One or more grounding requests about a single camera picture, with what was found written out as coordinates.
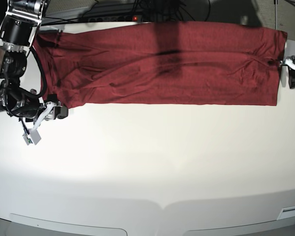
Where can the dark red long-sleeve shirt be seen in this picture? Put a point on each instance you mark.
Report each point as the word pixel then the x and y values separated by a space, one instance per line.
pixel 195 63

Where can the thin white vertical pole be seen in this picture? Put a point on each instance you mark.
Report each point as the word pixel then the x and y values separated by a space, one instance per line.
pixel 276 13

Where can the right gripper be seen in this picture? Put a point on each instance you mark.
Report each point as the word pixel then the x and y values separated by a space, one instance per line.
pixel 18 104

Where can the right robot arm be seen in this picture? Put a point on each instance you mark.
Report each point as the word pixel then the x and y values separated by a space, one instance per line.
pixel 18 30

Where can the black power strip red switch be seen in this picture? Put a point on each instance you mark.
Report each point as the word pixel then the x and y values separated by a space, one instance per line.
pixel 114 18

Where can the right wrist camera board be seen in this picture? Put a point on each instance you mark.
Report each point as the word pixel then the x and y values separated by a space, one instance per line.
pixel 32 138

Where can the white label plate on table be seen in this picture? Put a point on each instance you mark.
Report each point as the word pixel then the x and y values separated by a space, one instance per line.
pixel 286 212

